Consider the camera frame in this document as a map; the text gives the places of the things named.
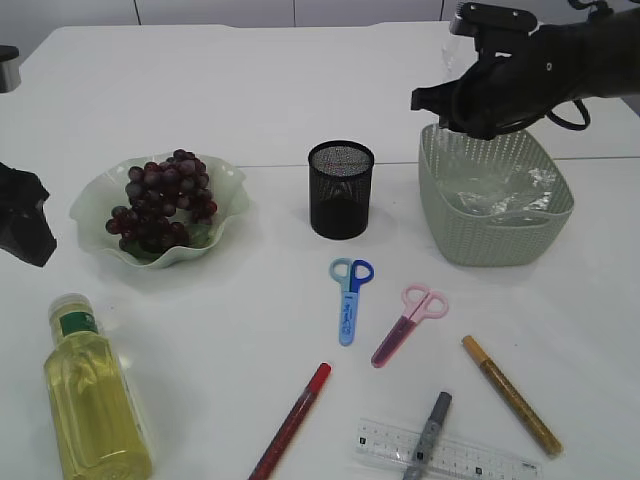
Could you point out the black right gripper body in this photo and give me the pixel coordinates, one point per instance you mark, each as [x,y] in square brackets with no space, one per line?
[505,93]

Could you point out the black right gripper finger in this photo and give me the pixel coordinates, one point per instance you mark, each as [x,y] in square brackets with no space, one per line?
[450,121]
[436,99]

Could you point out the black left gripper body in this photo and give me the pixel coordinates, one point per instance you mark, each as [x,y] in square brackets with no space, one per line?
[25,232]

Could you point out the clear plastic sheet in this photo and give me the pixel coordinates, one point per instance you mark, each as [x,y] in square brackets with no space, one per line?
[500,177]

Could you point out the purple grape bunch with leaves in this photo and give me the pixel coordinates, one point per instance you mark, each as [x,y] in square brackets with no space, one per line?
[169,201]

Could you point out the blue scissors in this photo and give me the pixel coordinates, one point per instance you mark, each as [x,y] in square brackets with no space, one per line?
[350,275]

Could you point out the pink scissors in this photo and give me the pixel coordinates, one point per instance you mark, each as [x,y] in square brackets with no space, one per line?
[420,303]

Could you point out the yellow tea bottle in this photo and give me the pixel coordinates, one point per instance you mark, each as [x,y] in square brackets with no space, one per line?
[98,431]

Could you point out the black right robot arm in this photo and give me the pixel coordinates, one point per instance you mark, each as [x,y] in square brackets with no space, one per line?
[596,58]

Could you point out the green plastic basket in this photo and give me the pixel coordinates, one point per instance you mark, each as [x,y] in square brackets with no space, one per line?
[478,241]

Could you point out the black mesh pen holder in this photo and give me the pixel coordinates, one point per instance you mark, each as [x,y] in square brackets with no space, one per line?
[340,178]

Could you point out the light green wavy plate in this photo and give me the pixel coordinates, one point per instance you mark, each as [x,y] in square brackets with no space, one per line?
[93,206]

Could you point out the gold marker pen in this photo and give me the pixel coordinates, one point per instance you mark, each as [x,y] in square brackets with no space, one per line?
[525,414]

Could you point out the silver marker pen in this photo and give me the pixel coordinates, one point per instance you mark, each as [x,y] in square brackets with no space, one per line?
[428,438]

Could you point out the clear plastic ruler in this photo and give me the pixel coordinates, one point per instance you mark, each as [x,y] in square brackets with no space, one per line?
[392,448]

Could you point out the red marker pen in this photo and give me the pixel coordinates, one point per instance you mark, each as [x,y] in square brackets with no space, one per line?
[288,429]

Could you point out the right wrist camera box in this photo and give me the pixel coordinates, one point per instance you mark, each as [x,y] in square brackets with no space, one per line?
[494,29]

